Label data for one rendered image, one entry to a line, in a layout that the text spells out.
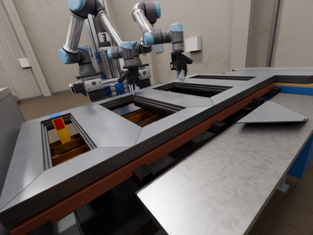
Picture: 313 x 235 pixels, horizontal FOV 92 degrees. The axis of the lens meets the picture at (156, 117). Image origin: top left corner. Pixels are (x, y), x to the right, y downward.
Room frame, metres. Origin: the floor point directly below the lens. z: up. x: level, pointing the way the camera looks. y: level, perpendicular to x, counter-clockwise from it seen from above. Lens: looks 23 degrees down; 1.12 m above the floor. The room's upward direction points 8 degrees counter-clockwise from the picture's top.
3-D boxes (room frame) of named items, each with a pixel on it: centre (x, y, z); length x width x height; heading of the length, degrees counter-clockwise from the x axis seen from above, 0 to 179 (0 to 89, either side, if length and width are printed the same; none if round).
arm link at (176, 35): (1.07, -0.20, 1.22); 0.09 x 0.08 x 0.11; 17
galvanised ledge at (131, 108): (1.51, 0.05, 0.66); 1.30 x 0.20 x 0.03; 124
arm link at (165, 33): (1.16, -0.16, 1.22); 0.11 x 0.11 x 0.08; 17
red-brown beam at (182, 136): (0.71, -0.26, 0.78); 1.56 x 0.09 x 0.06; 124
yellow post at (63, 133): (0.81, 0.56, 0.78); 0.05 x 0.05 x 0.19; 34
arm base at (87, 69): (1.53, 0.58, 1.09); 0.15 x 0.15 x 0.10
